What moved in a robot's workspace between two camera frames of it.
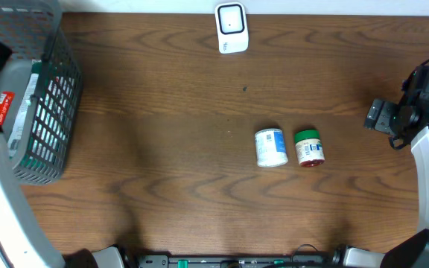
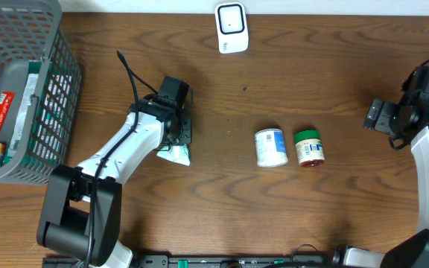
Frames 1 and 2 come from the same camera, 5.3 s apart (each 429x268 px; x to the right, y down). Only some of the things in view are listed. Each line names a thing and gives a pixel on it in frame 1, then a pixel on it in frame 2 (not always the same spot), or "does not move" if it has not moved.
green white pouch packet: [16, 132] → [179, 153]
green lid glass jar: [309, 147] does not move
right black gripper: [380, 115] does not move
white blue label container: [271, 149] does not move
